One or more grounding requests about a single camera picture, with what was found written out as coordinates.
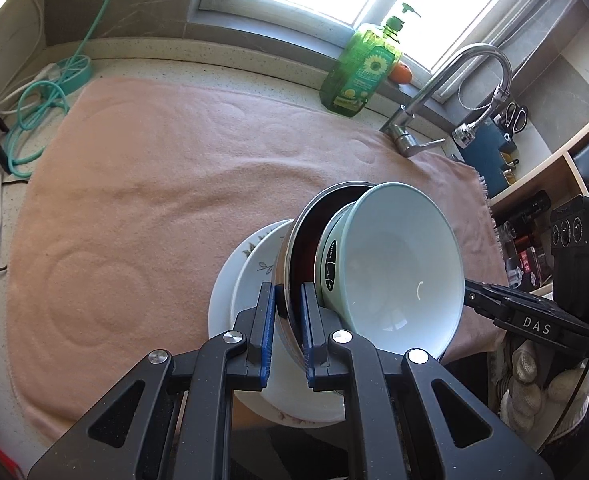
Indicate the pink floral white plate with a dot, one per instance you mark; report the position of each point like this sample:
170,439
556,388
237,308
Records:
222,310

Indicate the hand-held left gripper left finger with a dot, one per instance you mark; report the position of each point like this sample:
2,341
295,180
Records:
269,340

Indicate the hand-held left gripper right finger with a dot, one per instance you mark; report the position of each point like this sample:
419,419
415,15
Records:
307,340

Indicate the pale blue ceramic bowl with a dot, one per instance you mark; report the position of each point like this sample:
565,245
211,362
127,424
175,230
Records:
399,270

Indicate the blue knife holder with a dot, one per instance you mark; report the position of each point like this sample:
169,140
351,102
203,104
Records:
484,160

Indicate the teal power strip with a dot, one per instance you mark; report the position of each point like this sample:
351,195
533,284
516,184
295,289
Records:
77,77

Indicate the pink towel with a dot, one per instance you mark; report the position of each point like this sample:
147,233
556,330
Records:
149,185

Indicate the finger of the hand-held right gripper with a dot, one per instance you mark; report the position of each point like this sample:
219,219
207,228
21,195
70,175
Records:
489,302

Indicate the wooden shelf unit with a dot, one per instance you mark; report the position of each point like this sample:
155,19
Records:
549,162

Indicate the green dish soap bottle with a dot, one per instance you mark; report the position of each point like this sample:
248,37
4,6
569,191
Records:
359,70

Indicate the printed cardboard box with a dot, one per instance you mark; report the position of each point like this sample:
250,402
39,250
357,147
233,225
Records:
532,265

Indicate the orange fruit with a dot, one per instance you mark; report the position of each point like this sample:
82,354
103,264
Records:
402,74

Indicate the black scissors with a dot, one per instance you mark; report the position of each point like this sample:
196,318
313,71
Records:
517,117

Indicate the chrome kitchen faucet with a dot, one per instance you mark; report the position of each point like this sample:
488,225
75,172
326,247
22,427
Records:
449,70

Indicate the person's right hand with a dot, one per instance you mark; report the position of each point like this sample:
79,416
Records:
524,375

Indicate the large stainless steel bowl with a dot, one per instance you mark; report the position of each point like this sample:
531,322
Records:
288,320

